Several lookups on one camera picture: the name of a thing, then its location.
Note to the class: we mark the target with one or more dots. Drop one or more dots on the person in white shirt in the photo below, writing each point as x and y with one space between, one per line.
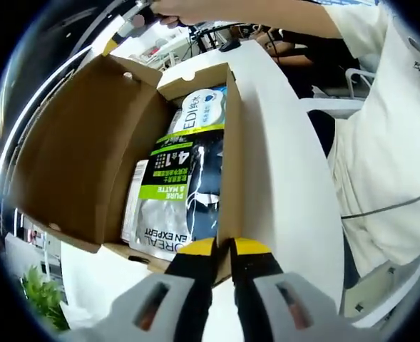
384 160

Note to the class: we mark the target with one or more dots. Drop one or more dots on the black computer mouse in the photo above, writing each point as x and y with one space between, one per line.
229 45

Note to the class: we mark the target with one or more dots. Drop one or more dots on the green plant in white pot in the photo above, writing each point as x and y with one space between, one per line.
43 299

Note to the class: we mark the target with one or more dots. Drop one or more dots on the white tube-frame chair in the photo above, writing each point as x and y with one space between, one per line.
363 75

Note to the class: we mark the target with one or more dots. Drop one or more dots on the curved ceiling light strip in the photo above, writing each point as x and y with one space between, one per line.
17 142

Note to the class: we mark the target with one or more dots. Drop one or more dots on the white medicine box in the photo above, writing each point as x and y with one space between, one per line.
134 199

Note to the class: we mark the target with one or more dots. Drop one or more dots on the white chest-worn device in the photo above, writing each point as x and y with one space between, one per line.
416 42

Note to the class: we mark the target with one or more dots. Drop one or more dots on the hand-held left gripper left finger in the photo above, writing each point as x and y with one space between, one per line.
152 306

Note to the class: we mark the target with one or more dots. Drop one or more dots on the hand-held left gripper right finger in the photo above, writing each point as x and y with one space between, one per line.
288 310

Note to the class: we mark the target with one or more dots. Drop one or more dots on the brown cardboard shoe box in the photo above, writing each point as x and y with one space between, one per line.
81 142

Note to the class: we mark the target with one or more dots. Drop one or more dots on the black green face mask packet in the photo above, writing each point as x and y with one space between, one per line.
174 199

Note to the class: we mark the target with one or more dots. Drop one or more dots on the black metal stand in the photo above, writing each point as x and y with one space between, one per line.
204 35

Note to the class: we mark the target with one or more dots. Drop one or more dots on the white blue wet wipes pack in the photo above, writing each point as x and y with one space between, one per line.
202 107

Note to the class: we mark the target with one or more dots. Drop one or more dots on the person's right hand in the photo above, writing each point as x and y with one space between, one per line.
184 10

